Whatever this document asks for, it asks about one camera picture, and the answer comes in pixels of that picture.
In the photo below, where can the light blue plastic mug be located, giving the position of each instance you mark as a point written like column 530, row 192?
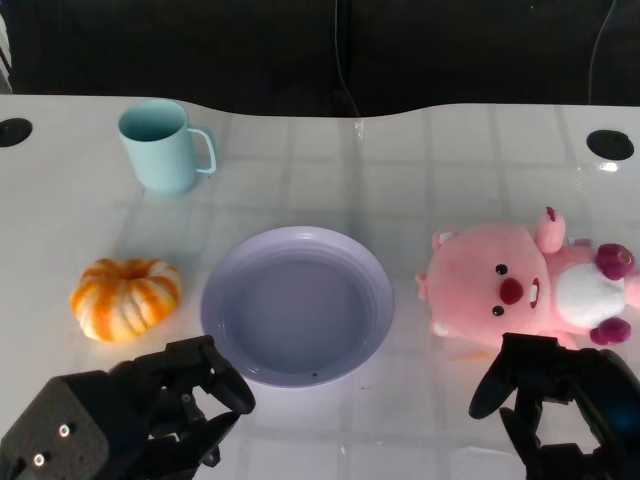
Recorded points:
column 159, row 147

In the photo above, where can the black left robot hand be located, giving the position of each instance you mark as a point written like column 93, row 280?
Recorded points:
column 135, row 400

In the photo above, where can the lavender round plate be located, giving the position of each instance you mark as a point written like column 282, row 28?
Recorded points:
column 297, row 306

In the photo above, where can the pink plush beaver doll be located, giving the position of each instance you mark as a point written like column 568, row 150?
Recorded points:
column 520, row 280

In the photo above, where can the orange white striped pumpkin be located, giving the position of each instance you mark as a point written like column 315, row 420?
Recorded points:
column 125, row 298

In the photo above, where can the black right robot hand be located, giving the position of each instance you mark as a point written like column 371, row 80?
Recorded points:
column 575, row 400

